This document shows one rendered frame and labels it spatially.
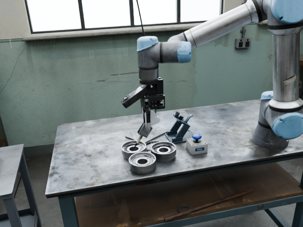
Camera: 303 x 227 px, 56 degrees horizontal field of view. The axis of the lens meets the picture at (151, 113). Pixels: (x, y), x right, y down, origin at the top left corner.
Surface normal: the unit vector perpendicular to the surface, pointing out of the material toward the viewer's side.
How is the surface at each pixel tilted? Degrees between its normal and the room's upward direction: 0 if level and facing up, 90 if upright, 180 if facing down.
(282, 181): 0
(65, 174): 0
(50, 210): 0
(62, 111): 90
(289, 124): 98
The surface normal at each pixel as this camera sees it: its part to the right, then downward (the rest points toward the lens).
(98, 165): -0.04, -0.92
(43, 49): 0.22, 0.37
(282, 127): -0.07, 0.51
